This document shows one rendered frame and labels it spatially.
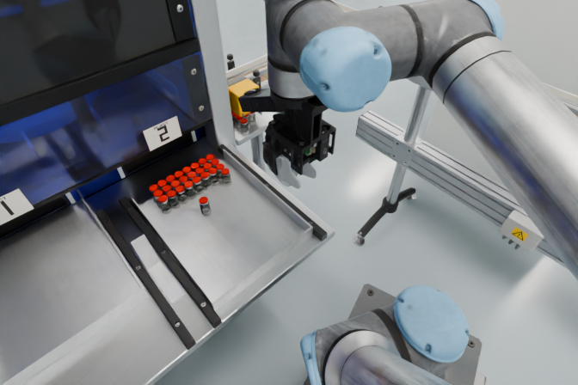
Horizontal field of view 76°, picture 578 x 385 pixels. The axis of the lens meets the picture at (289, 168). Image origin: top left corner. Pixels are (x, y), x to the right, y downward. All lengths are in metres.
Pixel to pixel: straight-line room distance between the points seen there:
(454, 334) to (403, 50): 0.43
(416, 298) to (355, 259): 1.23
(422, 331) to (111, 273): 0.61
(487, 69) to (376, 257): 1.58
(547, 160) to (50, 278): 0.86
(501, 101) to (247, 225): 0.63
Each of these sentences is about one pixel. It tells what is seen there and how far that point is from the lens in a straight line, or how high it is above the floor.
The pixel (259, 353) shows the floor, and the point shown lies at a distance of 1.66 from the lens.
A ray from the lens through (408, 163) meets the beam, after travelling 1.67.
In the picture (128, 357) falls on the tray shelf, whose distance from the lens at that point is 0.78.
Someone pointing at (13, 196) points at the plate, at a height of 1.04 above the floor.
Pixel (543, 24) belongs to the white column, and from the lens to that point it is 1.89.
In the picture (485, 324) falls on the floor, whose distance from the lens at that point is 1.89.
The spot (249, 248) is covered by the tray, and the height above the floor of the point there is 0.88.
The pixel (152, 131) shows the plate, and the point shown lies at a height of 1.04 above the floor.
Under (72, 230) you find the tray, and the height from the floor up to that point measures 0.88.
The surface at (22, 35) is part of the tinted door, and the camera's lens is 0.76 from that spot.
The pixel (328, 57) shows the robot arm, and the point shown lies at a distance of 0.34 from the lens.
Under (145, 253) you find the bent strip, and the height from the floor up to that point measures 0.91.
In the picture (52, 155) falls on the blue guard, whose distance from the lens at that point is 0.85.
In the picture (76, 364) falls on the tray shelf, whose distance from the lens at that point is 0.82.
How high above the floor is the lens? 1.58
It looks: 45 degrees down
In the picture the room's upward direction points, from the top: straight up
